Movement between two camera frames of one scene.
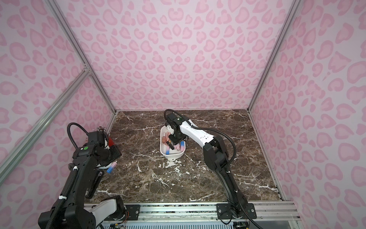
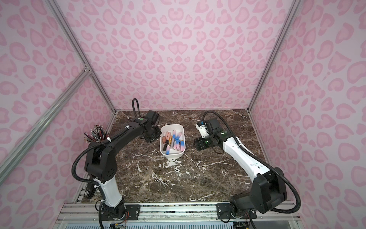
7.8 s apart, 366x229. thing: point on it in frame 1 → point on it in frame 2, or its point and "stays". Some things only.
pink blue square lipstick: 182,146 stays
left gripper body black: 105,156 → 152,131
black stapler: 94,184 stays
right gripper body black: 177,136 → 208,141
